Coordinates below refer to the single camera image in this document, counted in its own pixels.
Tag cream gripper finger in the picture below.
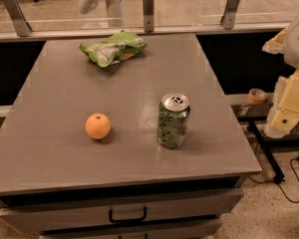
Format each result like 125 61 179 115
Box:
264 110 299 138
262 29 287 55

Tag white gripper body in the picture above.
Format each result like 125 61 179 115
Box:
277 70 299 118

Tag green soda can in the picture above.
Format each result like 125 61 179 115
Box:
157 93 190 148

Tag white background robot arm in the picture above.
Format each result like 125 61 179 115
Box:
79 0 126 28

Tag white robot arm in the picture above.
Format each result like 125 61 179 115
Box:
262 13 299 138

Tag green rice chip bag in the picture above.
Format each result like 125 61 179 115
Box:
79 31 148 68

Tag orange tape roll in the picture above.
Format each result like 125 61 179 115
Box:
247 89 267 105

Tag lower grey drawer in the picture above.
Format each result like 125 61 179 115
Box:
39 219 222 239

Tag grey drawer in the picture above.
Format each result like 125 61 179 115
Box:
0 187 243 232
39 219 222 239

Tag orange fruit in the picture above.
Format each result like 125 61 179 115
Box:
85 114 111 139

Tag upper grey drawer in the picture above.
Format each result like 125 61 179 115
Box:
0 187 243 232

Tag black table leg frame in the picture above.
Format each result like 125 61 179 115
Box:
247 119 299 184

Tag right metal railing bracket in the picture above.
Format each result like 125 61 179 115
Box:
220 0 240 30

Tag metal railing bracket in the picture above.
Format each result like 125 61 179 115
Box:
220 0 240 30
2 0 32 37
143 0 154 33

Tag black floor cable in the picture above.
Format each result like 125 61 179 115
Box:
248 156 299 205

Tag middle metal railing bracket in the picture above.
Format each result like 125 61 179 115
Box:
143 0 154 33

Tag left metal railing bracket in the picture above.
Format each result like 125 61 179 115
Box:
2 0 32 37

